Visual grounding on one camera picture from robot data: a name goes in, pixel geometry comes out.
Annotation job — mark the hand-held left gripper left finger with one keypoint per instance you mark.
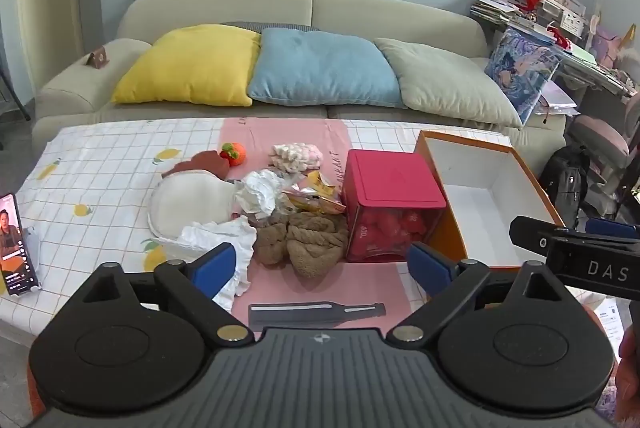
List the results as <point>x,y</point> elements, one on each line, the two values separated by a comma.
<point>215,268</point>

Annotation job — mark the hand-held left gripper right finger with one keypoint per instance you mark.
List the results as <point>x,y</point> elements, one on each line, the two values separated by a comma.
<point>429,268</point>

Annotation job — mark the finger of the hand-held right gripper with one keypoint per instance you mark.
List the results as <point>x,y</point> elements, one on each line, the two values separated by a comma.
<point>612,228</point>
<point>530,233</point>

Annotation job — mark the white frilly cloth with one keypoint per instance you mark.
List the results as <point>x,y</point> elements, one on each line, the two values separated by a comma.
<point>210,233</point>

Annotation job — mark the orange cardboard box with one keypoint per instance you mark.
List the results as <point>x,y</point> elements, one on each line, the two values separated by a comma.
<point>480,203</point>

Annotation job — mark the beige round pad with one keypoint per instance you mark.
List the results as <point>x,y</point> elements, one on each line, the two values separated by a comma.
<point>185,203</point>

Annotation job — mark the white translucent plastic bag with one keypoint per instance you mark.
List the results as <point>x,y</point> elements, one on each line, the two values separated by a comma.
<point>257,193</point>

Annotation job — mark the brown knitted cloth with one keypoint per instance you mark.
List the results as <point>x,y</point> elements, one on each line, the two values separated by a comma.
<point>315,243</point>

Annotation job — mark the brown heart-shaped sponge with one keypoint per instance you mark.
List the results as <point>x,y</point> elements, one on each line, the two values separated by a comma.
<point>207,163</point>

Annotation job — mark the orange knitted toy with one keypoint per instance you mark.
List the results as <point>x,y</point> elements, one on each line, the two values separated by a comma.
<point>235,154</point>

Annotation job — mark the yellow snack packet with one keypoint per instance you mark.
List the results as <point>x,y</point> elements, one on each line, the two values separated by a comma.
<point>320,203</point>

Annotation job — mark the pink and white knitted piece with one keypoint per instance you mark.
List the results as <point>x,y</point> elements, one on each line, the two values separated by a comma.
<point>297,158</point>

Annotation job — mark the person's right hand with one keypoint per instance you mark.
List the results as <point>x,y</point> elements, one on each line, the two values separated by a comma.
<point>630,373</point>

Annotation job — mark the white paper sheet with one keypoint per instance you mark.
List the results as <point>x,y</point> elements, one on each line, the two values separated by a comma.
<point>610,320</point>

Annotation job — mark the black backpack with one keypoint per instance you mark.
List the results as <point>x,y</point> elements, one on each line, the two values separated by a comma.
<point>565,183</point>

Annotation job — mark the pink office chair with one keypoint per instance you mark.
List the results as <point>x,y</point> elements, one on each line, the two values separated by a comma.
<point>600,143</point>

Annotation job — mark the red lidded clear box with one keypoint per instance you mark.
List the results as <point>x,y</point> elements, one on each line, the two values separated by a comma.
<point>390,178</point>

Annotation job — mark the clear plastic folders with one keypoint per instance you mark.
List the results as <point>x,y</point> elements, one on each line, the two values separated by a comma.
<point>557,98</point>

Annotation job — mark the purple fuzzy robe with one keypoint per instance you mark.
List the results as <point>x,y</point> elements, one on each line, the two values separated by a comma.
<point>612,408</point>

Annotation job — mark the cluttered desk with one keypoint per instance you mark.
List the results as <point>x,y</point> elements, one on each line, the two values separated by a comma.
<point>590,68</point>

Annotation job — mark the anime printed pillow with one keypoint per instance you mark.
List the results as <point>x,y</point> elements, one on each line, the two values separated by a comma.
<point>520,68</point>

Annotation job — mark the grey-green pillow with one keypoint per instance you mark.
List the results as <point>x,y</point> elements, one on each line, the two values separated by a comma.
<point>450,83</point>

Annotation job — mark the purple plush toy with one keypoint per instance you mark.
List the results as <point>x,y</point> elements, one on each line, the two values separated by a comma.
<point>610,45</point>

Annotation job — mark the smartphone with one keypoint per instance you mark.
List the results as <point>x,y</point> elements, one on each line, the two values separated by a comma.
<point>15,248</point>

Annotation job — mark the yellow pillow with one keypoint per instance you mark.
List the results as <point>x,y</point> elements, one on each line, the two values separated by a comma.
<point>185,63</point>

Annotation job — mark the white desk shelf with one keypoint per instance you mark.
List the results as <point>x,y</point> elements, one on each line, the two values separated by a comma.
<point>565,13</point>

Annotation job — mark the orange fuzzy cushion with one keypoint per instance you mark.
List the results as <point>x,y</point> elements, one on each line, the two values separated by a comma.
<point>35,400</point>

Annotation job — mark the stack of papers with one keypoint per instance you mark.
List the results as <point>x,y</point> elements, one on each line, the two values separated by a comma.
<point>492,8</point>

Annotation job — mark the blue pillow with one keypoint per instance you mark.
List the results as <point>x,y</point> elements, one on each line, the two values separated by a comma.
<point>320,63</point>

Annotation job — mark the small brown stand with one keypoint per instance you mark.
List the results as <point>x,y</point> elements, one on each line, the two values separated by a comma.
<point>97,58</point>

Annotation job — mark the grey striped cloth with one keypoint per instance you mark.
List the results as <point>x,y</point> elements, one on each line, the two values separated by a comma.
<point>270,26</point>

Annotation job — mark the beige fabric sofa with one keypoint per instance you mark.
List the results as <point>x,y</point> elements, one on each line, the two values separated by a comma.
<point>210,5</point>

